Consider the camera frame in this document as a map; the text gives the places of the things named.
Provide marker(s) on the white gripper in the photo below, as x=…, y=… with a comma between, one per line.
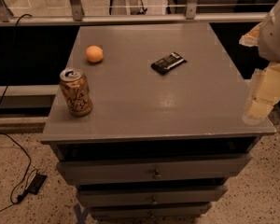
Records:
x=275, y=37

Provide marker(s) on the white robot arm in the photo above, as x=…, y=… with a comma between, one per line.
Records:
x=269, y=38

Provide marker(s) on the grey drawer cabinet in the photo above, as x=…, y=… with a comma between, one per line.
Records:
x=194, y=110

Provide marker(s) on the bottom grey drawer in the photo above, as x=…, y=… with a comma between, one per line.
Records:
x=149, y=210

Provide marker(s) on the grey drawer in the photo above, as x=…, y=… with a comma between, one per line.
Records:
x=81, y=173
x=105, y=198
x=149, y=210

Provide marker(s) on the orange fruit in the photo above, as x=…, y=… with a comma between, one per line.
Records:
x=94, y=54

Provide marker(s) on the orange LaCroix can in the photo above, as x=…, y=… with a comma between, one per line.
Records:
x=76, y=92

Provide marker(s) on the top grey drawer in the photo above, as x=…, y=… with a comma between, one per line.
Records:
x=81, y=173

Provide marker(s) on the middle grey drawer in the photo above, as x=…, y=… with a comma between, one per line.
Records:
x=105, y=198

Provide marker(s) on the black power adapter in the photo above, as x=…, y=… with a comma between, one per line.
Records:
x=36, y=183

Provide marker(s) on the metal window railing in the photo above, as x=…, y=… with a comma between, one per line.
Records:
x=91, y=12

